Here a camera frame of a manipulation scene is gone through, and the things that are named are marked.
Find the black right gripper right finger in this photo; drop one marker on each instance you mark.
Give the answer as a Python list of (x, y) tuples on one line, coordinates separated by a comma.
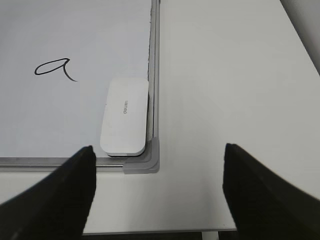
[(262, 204)]

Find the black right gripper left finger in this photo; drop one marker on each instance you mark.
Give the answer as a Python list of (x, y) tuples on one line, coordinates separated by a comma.
[(57, 207)]

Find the white whiteboard eraser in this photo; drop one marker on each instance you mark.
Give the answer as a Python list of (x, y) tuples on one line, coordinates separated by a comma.
[(124, 124)]

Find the white board with grey frame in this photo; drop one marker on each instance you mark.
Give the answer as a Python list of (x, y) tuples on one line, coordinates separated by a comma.
[(57, 60)]

